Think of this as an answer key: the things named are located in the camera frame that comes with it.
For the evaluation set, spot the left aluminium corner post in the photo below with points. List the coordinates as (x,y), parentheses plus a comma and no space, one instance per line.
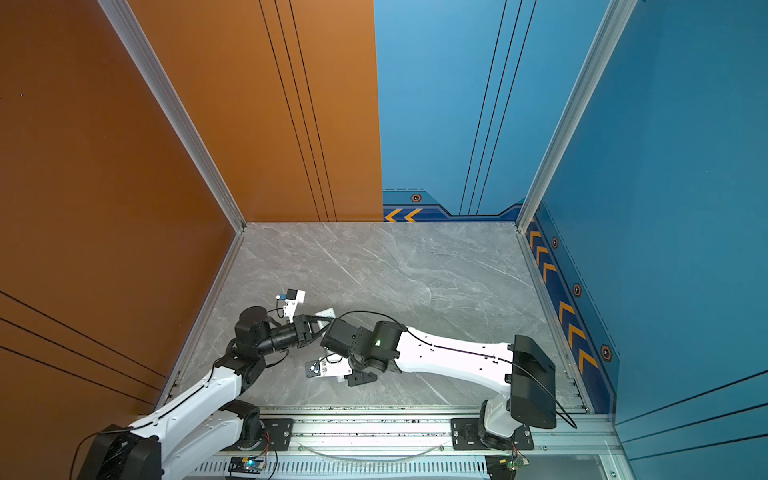
(126,25)

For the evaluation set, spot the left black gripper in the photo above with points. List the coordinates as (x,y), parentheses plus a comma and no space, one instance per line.
(302,329)

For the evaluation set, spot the aluminium front rail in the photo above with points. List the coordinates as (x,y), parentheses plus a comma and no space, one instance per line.
(370,433)

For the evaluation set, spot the right circuit board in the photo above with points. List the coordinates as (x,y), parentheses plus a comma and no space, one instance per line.
(505,467)

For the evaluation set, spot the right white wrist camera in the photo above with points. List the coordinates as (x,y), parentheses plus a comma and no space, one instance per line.
(328,367)

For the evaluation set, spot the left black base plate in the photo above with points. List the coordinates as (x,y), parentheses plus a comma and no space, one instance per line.
(274,435)

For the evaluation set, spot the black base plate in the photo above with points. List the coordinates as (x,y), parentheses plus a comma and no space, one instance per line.
(470,434)
(274,435)

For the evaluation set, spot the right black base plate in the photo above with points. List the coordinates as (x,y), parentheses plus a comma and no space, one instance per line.
(470,434)

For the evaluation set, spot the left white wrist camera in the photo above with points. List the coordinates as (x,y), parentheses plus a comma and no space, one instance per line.
(287,303)

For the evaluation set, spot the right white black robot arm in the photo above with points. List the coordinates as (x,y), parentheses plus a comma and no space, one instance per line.
(520,373)

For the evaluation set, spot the aluminium corner post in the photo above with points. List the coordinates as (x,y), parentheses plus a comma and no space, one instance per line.
(126,25)
(610,30)

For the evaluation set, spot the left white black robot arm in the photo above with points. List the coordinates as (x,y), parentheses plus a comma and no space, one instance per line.
(206,418)

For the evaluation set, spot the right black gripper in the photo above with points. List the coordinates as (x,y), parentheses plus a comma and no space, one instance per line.
(357,379)

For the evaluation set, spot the right aluminium corner post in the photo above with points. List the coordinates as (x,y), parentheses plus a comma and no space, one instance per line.
(610,30)

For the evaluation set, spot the circuit board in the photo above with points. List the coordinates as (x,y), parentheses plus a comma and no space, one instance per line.
(505,467)
(250,465)

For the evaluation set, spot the white remote control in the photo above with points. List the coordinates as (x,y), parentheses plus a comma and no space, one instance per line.
(327,313)

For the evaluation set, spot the left circuit board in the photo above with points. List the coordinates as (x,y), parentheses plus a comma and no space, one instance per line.
(250,465)

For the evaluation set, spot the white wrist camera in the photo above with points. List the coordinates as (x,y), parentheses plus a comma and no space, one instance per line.
(287,303)
(328,367)

